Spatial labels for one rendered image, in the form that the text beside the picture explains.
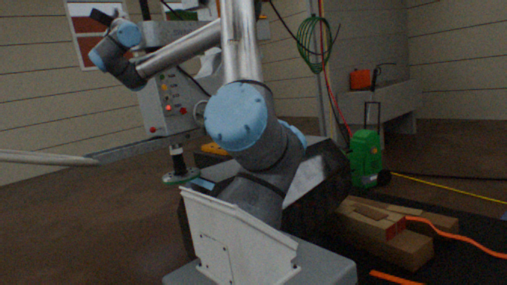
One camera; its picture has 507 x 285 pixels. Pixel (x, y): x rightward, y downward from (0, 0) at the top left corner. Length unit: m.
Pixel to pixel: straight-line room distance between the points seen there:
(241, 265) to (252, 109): 0.36
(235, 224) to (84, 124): 7.19
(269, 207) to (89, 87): 7.22
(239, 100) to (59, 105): 7.13
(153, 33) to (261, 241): 1.23
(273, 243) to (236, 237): 0.11
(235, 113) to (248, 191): 0.22
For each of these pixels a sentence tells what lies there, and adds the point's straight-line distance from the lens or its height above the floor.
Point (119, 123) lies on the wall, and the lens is 8.02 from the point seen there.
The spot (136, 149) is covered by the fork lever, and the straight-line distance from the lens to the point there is 1.71.
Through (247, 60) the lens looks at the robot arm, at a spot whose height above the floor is 1.42.
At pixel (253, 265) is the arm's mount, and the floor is 0.94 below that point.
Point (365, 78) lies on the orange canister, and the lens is 5.26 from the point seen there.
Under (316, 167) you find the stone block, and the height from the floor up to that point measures 0.71.
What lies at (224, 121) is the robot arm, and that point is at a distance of 0.73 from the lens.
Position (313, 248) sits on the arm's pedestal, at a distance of 1.04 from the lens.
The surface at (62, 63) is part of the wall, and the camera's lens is 7.84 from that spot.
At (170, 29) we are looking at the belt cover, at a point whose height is 1.65.
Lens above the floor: 1.39
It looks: 12 degrees down
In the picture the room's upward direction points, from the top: 9 degrees counter-clockwise
